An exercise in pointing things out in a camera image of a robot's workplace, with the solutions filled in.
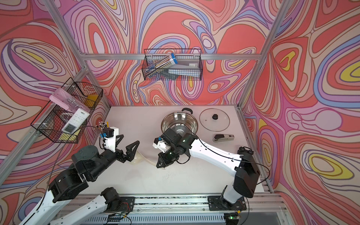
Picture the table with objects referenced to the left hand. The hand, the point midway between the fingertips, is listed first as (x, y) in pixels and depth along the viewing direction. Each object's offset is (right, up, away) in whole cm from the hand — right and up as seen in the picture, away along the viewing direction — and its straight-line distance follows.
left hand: (132, 139), depth 61 cm
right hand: (+11, -16, +9) cm, 22 cm away
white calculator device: (-31, +8, +8) cm, 33 cm away
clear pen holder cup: (-25, +5, +26) cm, 36 cm away
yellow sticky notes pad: (-40, -1, +12) cm, 42 cm away
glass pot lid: (+48, +8, +48) cm, 68 cm away
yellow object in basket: (-30, +20, +18) cm, 40 cm away
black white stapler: (+51, -4, +35) cm, 62 cm away
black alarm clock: (+61, -11, +24) cm, 66 cm away
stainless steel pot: (+23, +7, +37) cm, 44 cm away
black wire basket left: (-38, +10, +9) cm, 40 cm away
